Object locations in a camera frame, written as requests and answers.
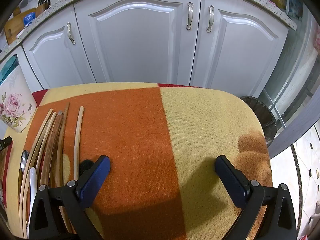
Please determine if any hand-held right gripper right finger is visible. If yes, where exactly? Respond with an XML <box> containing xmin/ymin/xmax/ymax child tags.
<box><xmin>214</xmin><ymin>155</ymin><xmax>298</xmax><ymax>240</ymax></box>

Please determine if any orange and yellow blanket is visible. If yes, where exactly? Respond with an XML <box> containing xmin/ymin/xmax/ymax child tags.
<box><xmin>5</xmin><ymin>82</ymin><xmax>273</xmax><ymax>240</ymax></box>

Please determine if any dark trash bin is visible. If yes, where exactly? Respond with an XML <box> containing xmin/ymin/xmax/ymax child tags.
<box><xmin>239</xmin><ymin>95</ymin><xmax>277</xmax><ymax>148</ymax></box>

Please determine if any wooden cutting board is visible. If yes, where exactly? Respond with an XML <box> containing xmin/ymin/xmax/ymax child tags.
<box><xmin>4</xmin><ymin>7</ymin><xmax>37</xmax><ymax>46</ymax></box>

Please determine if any floral ceramic utensil holder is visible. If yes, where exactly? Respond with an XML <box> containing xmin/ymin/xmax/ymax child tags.
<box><xmin>0</xmin><ymin>54</ymin><xmax>37</xmax><ymax>133</ymax></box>

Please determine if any blue and white packet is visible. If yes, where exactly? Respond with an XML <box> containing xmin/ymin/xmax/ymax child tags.
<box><xmin>23</xmin><ymin>14</ymin><xmax>37</xmax><ymax>28</ymax></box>

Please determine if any speckled stone countertop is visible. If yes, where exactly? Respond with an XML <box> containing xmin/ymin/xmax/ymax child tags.
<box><xmin>0</xmin><ymin>0</ymin><xmax>298</xmax><ymax>63</ymax></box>

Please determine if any thin brown wooden chopstick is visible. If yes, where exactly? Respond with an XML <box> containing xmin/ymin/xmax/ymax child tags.
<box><xmin>55</xmin><ymin>102</ymin><xmax>73</xmax><ymax>233</ymax></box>

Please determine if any white ceramic spoon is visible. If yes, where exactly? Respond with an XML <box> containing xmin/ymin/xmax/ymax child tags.
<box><xmin>27</xmin><ymin>167</ymin><xmax>39</xmax><ymax>238</ymax></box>

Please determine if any ornate metal cabinet handle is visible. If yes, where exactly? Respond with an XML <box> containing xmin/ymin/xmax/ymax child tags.
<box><xmin>206</xmin><ymin>5</ymin><xmax>215</xmax><ymax>33</ymax></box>
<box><xmin>186</xmin><ymin>2</ymin><xmax>194</xmax><ymax>30</ymax></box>
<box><xmin>66</xmin><ymin>22</ymin><xmax>76</xmax><ymax>45</ymax></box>

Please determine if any row of wooden chopsticks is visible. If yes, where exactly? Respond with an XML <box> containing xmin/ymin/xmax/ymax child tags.
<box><xmin>19</xmin><ymin>108</ymin><xmax>54</xmax><ymax>238</ymax></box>

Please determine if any metal spoon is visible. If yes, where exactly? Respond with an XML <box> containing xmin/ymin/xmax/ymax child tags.
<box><xmin>20</xmin><ymin>150</ymin><xmax>30</xmax><ymax>174</ymax></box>

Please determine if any wooden knife block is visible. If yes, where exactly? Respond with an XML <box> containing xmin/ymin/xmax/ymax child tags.
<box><xmin>36</xmin><ymin>0</ymin><xmax>52</xmax><ymax>18</ymax></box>

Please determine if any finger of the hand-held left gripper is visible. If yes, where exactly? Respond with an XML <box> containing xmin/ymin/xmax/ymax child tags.
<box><xmin>0</xmin><ymin>136</ymin><xmax>13</xmax><ymax>153</ymax></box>

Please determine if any dark brown wooden chopstick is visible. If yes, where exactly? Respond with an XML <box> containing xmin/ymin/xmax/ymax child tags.
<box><xmin>51</xmin><ymin>111</ymin><xmax>64</xmax><ymax>180</ymax></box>
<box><xmin>39</xmin><ymin>120</ymin><xmax>57</xmax><ymax>183</ymax></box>

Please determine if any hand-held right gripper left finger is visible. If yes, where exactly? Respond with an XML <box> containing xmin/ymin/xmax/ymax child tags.
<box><xmin>28</xmin><ymin>155</ymin><xmax>111</xmax><ymax>240</ymax></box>

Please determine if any pale bamboo chopstick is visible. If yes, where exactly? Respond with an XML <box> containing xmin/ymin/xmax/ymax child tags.
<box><xmin>74</xmin><ymin>107</ymin><xmax>84</xmax><ymax>180</ymax></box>
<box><xmin>35</xmin><ymin>112</ymin><xmax>57</xmax><ymax>170</ymax></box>

